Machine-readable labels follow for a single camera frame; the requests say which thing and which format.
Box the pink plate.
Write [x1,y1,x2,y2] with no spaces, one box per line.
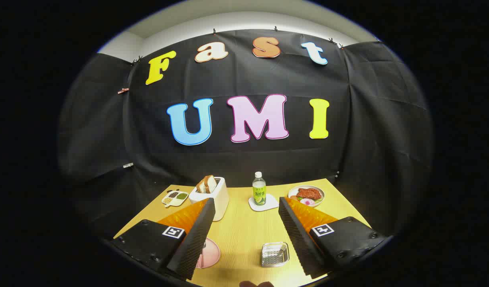
[195,238,221,269]

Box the white divided condiment dish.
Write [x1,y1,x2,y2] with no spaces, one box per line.
[162,190,189,208]

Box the white food plate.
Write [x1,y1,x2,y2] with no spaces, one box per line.
[288,185,325,208]

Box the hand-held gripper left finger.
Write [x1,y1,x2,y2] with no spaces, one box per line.
[112,197,216,281]

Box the perforated metal tray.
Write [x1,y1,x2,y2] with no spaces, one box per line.
[261,242,290,267]

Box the white toaster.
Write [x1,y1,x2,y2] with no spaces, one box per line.
[189,177,230,222]

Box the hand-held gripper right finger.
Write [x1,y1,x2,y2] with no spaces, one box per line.
[278,196,389,279]

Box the brown meat piece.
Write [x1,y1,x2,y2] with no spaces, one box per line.
[296,188,322,201]

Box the white coaster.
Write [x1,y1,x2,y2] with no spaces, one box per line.
[248,194,280,212]

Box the green label drink bottle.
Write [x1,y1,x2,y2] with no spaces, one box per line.
[252,172,266,206]

